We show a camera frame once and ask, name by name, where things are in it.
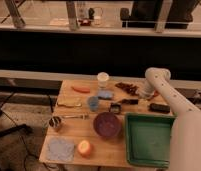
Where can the blue sponge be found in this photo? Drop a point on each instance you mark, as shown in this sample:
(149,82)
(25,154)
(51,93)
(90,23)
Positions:
(105,94)

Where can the orange bowl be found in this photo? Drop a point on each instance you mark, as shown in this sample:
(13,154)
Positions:
(154,95)

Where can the small dark tin can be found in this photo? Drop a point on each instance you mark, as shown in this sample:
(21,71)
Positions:
(55,123)

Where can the orange carrot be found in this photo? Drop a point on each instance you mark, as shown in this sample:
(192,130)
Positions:
(81,89)

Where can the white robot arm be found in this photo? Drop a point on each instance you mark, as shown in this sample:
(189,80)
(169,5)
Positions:
(185,142)

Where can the yellow banana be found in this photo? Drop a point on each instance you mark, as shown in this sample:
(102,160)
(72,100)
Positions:
(69,102)

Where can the brown dried food pile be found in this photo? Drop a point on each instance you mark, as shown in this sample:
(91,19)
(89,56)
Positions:
(130,89)

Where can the white plastic cup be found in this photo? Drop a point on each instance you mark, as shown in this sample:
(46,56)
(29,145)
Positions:
(103,79)

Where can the metal spoon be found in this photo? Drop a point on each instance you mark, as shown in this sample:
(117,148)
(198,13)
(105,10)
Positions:
(81,116)

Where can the orange fruit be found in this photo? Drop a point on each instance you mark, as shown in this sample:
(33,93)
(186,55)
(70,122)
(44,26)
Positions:
(84,148)

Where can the purple bowl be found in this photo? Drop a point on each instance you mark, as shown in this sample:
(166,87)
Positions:
(107,125)

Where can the blue cup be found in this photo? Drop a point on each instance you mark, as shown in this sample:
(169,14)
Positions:
(93,103)

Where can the green plastic tray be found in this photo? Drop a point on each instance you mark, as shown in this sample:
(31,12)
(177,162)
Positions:
(147,139)

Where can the blue grey cloth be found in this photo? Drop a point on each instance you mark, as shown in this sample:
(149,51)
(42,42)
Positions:
(59,149)

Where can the black rectangular block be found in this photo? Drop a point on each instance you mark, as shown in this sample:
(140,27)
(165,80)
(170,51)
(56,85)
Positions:
(159,108)

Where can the black dish brush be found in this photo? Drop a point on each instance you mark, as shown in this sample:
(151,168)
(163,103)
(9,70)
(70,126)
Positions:
(117,107)

